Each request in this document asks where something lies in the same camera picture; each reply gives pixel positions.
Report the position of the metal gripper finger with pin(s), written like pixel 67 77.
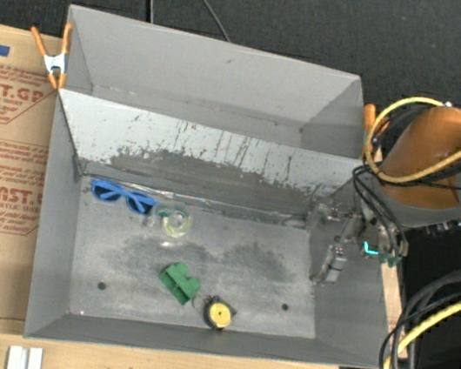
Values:
pixel 328 213
pixel 336 264

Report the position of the yellow and black tape measure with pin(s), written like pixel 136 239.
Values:
pixel 220 314

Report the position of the grey metal bin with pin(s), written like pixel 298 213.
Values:
pixel 200 258

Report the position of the green toy block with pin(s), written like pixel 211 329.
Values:
pixel 178 281

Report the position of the blue sunglasses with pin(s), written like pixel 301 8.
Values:
pixel 137 201

